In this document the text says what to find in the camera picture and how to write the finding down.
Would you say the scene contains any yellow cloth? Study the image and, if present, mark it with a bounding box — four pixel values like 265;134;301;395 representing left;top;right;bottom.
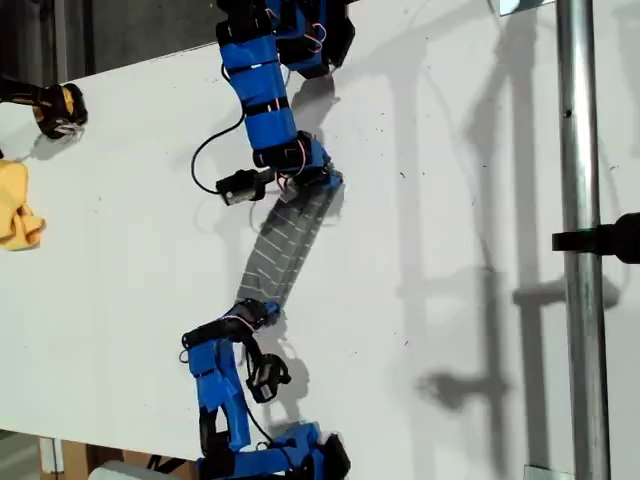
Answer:
0;158;47;252

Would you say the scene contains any black clamp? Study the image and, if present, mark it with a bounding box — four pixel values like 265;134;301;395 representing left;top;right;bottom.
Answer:
551;212;640;266

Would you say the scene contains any camera black cable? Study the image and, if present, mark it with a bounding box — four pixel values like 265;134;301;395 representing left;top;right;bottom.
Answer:
190;118;247;194
243;397;276;449

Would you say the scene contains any white plastic object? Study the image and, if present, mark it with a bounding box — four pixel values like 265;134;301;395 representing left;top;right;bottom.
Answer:
88;459;156;480

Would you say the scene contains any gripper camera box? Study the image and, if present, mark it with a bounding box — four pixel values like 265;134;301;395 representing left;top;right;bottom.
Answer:
214;168;266;207
244;352;292;404

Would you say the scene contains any brown cardboard box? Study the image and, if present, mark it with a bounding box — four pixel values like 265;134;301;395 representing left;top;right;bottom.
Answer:
59;439;201;480

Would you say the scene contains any camera black stalk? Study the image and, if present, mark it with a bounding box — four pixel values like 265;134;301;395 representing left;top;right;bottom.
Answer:
254;168;284;194
238;333;269;369

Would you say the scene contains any white frame bar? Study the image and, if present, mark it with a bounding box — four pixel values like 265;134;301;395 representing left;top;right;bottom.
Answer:
38;436;65;474

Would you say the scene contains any steel post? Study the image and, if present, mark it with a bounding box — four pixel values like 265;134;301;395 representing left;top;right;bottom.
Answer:
553;0;614;480

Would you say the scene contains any grey striped towel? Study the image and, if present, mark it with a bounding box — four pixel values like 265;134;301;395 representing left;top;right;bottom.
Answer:
234;182;346;309

